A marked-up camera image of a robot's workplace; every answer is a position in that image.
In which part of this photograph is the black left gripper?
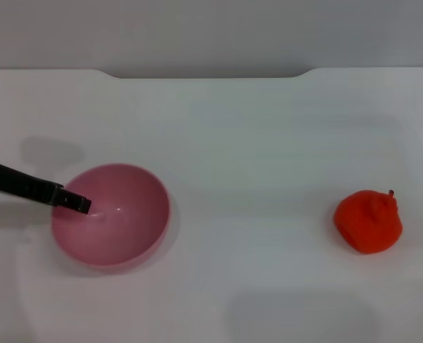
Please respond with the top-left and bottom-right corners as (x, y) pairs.
(0, 160), (92, 215)

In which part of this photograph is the pink plastic bowl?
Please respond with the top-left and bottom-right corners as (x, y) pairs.
(51, 163), (171, 269)

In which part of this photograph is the orange toy fruit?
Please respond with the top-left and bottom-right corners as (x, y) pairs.
(332, 189), (403, 255)

